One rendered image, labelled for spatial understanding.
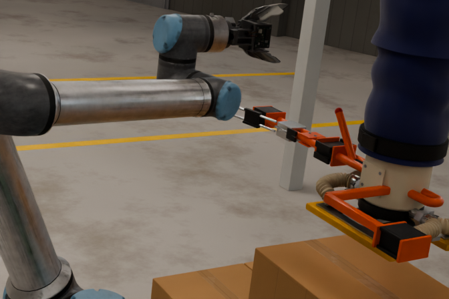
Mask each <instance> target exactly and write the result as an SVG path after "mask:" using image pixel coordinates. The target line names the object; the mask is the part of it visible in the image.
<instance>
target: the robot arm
mask: <svg viewBox="0 0 449 299"><path fill-rule="evenodd" d="M287 6H288V4H284V3H278V4H272V5H266V6H262V7H257V8H255V9H253V10H252V11H250V12H249V13H248V14H247V15H246V16H244V17H243V18H242V19H241V20H238V24H237V25H236V23H235V20H234V18H233V17H225V18H224V17H222V16H220V15H214V13H210V16H208V15H179V14H177V13H174V14H171V15H163V16H161V17H159V19H158V20H157V22H156V23H155V26H154V29H153V34H152V36H153V45H154V48H155V50H157V52H159V58H158V70H157V76H156V79H140V80H99V81H50V80H49V79H48V78H47V77H46V76H44V75H43V74H40V73H21V72H15V71H7V70H3V69H0V255H1V258H2V260H3V262H4V265H5V267H6V269H7V271H8V274H9V277H8V279H7V281H6V285H5V289H4V292H3V299H125V297H123V296H121V295H120V294H118V293H116V292H113V291H110V290H105V289H99V291H95V290H94V289H93V288H92V289H86V290H84V289H82V288H81V287H80V286H79V285H78V284H77V282H76V279H75V277H74V275H73V272H72V269H71V266H70V264H69V262H68V261H67V260H66V259H65V258H62V257H61V256H57V254H56V252H55V249H54V247H53V244H52V242H51V238H50V237H49V233H48V231H47V228H46V226H45V223H44V221H43V218H42V215H41V212H40V210H39V207H38V205H37V202H36V199H35V196H34V194H33V191H32V189H31V186H30V183H29V180H28V179H27V175H26V173H25V170H24V168H23V164H22V163H21V159H20V157H19V154H18V152H17V149H16V147H15V144H14V141H13V138H12V135H14V136H25V137H27V136H38V135H44V134H46V133H47V132H48V131H49V130H50V129H51V128H52V127H53V126H63V125H82V124H92V123H111V122H121V121H140V120H149V119H168V118H178V117H215V118H217V119H218V120H223V121H227V120H230V119H231V118H232V117H234V115H235V114H236V113H237V111H238V109H239V107H240V104H241V90H240V88H239V86H238V85H237V84H235V83H232V81H229V80H228V81H227V80H224V79H221V78H219V77H215V76H213V75H210V74H207V73H204V72H201V71H199V70H196V69H195V65H196V56H197V53H202V52H206V53H219V52H222V51H223V50H224V49H225V48H228V47H229V46H230V45H238V46H239V47H240V48H241V49H243V51H244V52H245V53H246V54H247V55H249V56H251V57H254V58H257V59H261V60H263V61H267V62H270V63H280V61H279V60H278V59H277V58H276V57H274V56H272V55H271V54H270V53H268V52H269V51H267V50H265V48H269V46H270V40H271V30H272V25H273V24H270V23H265V21H267V20H268V19H269V18H270V17H272V16H278V15H280V14H282V13H283V9H284V8H286V7H287ZM257 20H260V21H264V22H262V23H259V22H257Z"/></svg>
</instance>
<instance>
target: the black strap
mask: <svg viewBox="0 0 449 299"><path fill-rule="evenodd" d="M357 140H358V142H359V143H360V144H361V146H362V147H364V148H366V149H368V150H370V151H373V152H375V153H378V154H382V155H384V156H389V157H392V158H398V159H402V160H411V161H420V162H428V161H436V160H441V159H442V158H444V157H445V156H446V154H447V150H448V144H449V139H448V138H447V139H446V141H445V142H444V143H442V144H440V145H415V144H410V143H403V142H399V141H394V140H390V139H386V138H384V137H380V136H377V135H375V134H373V133H371V132H369V131H368V130H366V129H365V126H364V122H363V123H362V124H361V125H360V126H359V133H358V137H357Z"/></svg>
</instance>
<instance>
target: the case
mask: <svg viewBox="0 0 449 299"><path fill-rule="evenodd" d="M249 299H449V288H448V287H447V286H445V285H443V284H442V283H440V282H439V281H437V280H435V279H434V278H433V277H431V276H429V275H427V274H426V273H425V272H423V271H421V270H420V269H418V268H417V267H415V266H413V265H412V264H410V263H409V262H401V263H397V262H396V261H393V262H389V261H387V260H386V259H384V258H382V257H381V256H379V255H378V254H376V253H375V252H373V251H371V250H370V249H369V248H366V247H365V246H364V245H362V244H360V243H359V242H357V241H356V240H354V239H353V238H351V237H349V236H348V235H342V236H333V237H328V238H320V239H314V240H305V241H300V242H292V243H287V244H278V245H273V246H265V247H260V248H255V256H254V261H253V271H252V276H251V285H250V290H249Z"/></svg>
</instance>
